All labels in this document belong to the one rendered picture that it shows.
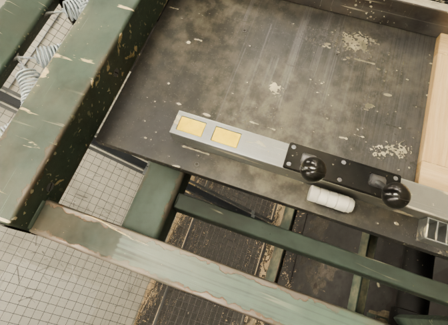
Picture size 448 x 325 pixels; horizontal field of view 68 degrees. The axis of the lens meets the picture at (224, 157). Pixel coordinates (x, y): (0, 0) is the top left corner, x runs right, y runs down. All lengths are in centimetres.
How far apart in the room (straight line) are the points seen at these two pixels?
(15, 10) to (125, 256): 88
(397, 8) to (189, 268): 68
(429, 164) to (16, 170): 72
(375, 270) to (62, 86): 66
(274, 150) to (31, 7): 91
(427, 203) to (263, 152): 29
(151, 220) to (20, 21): 79
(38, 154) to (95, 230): 16
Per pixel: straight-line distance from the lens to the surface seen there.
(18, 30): 122
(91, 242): 60
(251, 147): 62
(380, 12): 87
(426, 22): 89
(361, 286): 224
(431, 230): 69
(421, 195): 67
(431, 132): 76
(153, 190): 68
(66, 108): 65
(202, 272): 56
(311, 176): 49
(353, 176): 62
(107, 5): 77
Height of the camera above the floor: 184
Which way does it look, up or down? 22 degrees down
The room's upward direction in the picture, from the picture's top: 61 degrees counter-clockwise
